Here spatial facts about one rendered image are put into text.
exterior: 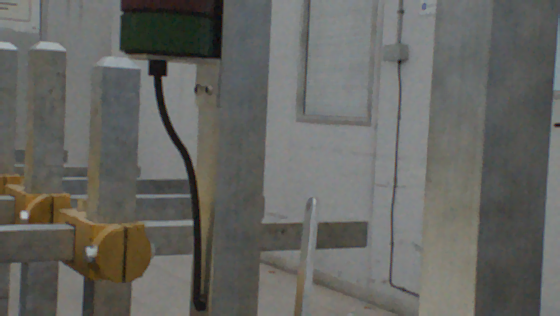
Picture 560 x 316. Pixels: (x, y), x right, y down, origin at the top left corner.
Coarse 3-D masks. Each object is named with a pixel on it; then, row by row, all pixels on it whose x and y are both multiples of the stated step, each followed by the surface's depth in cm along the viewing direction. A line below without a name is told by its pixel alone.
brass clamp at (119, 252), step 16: (80, 224) 81; (96, 224) 78; (112, 224) 79; (128, 224) 80; (144, 224) 80; (80, 240) 81; (96, 240) 78; (112, 240) 77; (128, 240) 78; (144, 240) 78; (80, 256) 81; (96, 256) 77; (112, 256) 77; (128, 256) 78; (144, 256) 78; (80, 272) 81; (96, 272) 79; (112, 272) 77; (128, 272) 78
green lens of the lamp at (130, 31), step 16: (128, 16) 54; (144, 16) 54; (160, 16) 53; (176, 16) 54; (192, 16) 54; (128, 32) 54; (144, 32) 54; (160, 32) 53; (176, 32) 54; (192, 32) 54; (208, 32) 55; (128, 48) 54; (144, 48) 54; (160, 48) 54; (176, 48) 54; (192, 48) 54; (208, 48) 55
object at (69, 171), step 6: (18, 168) 154; (66, 168) 157; (72, 168) 158; (78, 168) 158; (84, 168) 159; (138, 168) 164; (66, 174) 157; (72, 174) 158; (78, 174) 158; (84, 174) 159; (138, 174) 164
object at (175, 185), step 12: (72, 180) 133; (84, 180) 134; (144, 180) 138; (156, 180) 139; (168, 180) 140; (180, 180) 141; (72, 192) 133; (84, 192) 134; (144, 192) 138; (156, 192) 139; (168, 192) 140; (180, 192) 141
